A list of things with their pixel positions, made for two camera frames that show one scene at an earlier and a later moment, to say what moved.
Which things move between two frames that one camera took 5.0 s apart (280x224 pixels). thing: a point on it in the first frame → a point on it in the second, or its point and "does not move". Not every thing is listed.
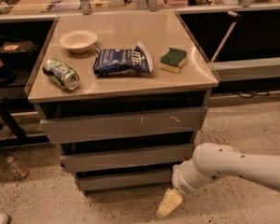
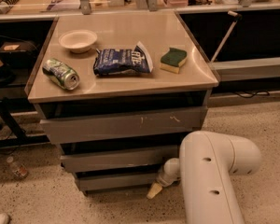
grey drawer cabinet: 124,95 does not move
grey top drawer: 124,124 does not move
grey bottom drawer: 125,180 does not move
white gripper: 181,181 → 163,179
